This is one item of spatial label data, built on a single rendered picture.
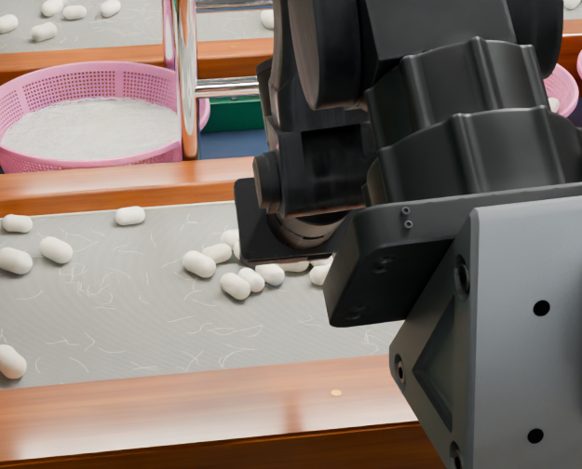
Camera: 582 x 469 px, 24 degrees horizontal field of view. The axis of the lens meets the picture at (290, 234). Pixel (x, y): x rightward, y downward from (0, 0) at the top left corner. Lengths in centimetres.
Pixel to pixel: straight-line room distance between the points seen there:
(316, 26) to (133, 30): 134
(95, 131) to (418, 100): 112
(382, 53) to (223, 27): 136
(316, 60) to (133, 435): 58
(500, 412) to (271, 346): 75
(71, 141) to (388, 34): 109
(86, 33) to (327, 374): 85
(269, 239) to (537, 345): 60
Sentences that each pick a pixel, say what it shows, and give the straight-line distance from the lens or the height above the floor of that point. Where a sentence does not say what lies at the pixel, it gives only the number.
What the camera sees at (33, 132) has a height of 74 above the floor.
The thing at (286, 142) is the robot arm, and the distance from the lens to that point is 87.
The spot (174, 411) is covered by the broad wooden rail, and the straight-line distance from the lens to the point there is 110.
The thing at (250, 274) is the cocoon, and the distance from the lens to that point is 128.
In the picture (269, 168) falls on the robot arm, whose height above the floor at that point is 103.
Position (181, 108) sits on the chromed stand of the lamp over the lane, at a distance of 145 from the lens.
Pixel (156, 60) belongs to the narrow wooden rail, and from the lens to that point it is 171.
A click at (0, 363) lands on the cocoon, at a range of 119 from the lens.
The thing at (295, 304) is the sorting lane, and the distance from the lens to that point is 127.
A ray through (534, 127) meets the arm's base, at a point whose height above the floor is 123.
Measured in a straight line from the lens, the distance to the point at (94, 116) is 164.
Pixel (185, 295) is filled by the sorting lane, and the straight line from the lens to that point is 128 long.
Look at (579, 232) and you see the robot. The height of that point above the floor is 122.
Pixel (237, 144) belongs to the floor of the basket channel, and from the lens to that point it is 169.
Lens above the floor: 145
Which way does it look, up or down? 31 degrees down
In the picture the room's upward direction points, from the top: straight up
